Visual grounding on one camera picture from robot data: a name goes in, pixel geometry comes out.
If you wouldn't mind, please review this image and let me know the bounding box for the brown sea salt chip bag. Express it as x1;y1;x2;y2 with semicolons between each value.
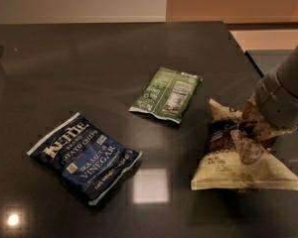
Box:
191;99;298;190

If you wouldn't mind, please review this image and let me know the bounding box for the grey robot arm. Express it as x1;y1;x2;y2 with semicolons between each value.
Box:
241;46;298;141

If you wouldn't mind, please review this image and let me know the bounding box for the green jalapeno chip bag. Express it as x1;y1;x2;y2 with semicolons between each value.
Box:
129;67;202;124

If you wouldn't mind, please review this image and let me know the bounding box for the blue Kettle chip bag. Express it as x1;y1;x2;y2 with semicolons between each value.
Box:
27;113;142;205

